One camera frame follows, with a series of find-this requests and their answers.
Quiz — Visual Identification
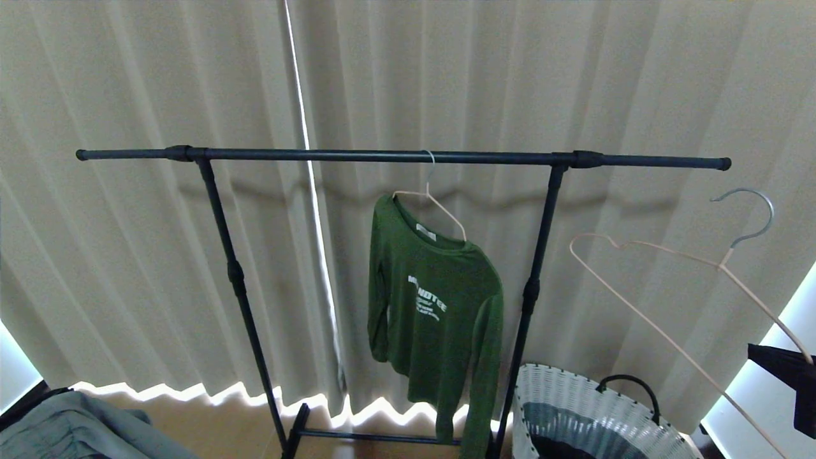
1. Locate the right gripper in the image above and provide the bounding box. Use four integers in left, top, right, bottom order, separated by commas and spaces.
794, 368, 816, 441

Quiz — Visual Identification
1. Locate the pink clothes hanger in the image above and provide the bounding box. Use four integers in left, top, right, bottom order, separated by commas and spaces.
392, 151, 467, 243
569, 188, 813, 459

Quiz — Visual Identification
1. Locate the green printed shirt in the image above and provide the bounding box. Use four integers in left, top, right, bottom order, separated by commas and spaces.
368, 194, 504, 459

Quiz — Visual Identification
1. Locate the pale grey garment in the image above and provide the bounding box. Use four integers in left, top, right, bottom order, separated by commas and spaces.
0, 390, 198, 459

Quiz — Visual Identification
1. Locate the white laundry basket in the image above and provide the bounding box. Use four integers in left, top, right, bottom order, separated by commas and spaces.
512, 363, 702, 459

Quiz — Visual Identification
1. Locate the black clothes rack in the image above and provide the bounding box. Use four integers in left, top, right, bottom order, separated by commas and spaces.
75, 145, 732, 459

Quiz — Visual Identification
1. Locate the beige curtain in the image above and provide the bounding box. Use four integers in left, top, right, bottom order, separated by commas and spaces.
0, 0, 816, 434

